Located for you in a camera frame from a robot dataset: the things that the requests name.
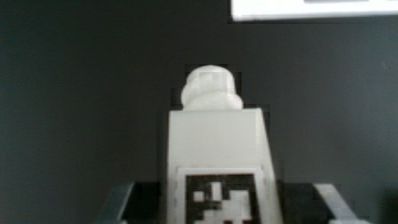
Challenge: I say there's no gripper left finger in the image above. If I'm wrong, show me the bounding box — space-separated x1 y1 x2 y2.
94 182 161 224

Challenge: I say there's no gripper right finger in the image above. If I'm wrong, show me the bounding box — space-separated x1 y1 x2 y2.
277 182 371 224

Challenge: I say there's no white table leg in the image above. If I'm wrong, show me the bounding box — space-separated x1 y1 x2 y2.
165 65 282 224

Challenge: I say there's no white marker sheet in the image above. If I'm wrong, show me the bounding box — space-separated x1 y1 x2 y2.
231 0 398 22

